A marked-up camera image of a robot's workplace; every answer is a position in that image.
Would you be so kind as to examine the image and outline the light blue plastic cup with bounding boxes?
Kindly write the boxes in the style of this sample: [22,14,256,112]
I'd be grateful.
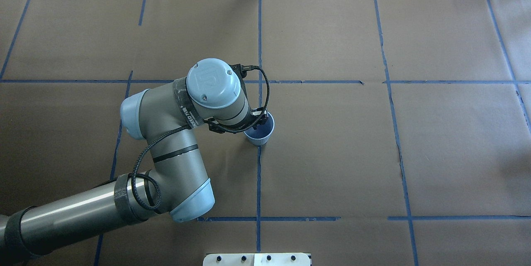
[244,111,275,146]

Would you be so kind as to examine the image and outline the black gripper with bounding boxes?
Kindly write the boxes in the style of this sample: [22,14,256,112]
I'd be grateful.
[207,108,268,134]

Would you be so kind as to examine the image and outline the white column base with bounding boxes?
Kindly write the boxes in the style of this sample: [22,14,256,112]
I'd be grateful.
[202,252,312,266]

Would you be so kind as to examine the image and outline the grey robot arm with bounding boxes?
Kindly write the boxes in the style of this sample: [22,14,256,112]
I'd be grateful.
[1,58,269,266]

